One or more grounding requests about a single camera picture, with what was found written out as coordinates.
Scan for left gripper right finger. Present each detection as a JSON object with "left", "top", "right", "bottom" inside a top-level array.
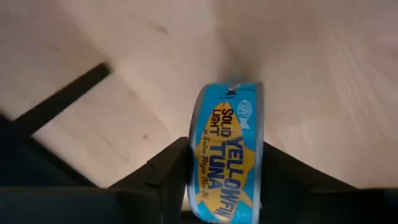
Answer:
[{"left": 259, "top": 141, "right": 398, "bottom": 224}]

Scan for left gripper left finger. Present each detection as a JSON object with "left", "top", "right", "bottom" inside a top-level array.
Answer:
[{"left": 0, "top": 136, "right": 192, "bottom": 224}]

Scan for wooden shelf black metal legs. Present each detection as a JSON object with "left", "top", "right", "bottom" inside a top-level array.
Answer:
[{"left": 0, "top": 62, "right": 112, "bottom": 187}]

